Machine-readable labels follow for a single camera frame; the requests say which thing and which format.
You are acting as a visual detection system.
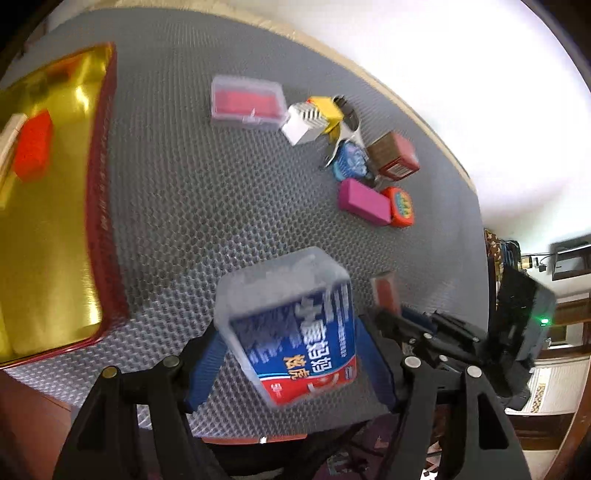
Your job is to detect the gold red toffee tin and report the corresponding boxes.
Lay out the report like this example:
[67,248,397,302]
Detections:
[1,43,129,368]

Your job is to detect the silver metal clip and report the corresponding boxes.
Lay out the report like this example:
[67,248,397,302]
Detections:
[322,96,376,186]

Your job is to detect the red cardboard box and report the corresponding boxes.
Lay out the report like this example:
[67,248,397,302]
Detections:
[367,131,421,181]

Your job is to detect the small red block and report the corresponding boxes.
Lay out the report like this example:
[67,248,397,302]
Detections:
[13,109,53,182]

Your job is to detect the clear case with red cards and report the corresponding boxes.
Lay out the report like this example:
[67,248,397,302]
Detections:
[211,75,287,131]

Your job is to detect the gold ribbed lighter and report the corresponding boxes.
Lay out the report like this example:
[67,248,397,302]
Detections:
[0,113,28,183]

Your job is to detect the black white zigzag cube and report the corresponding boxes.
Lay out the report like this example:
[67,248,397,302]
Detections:
[280,102,329,146]

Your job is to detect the grey honeycomb table mat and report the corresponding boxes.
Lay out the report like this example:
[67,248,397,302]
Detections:
[1,8,488,405]

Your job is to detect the wall television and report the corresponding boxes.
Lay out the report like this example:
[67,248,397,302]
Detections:
[552,244,591,281]

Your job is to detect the yellow wooden cube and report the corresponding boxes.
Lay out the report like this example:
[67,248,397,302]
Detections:
[307,96,344,134]

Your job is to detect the blue patterned small tin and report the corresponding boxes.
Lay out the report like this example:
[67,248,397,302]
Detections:
[332,141,369,182]

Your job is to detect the blue red clear card box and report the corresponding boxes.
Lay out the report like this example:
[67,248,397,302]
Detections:
[213,247,358,408]

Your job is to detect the red tape measure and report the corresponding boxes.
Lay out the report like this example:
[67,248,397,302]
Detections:
[381,187,415,228]

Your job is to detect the pink rectangular block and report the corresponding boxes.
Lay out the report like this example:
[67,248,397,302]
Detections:
[338,179,392,226]

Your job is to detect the cluttered side shelf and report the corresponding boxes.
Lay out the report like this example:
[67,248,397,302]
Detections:
[484,229,530,319]

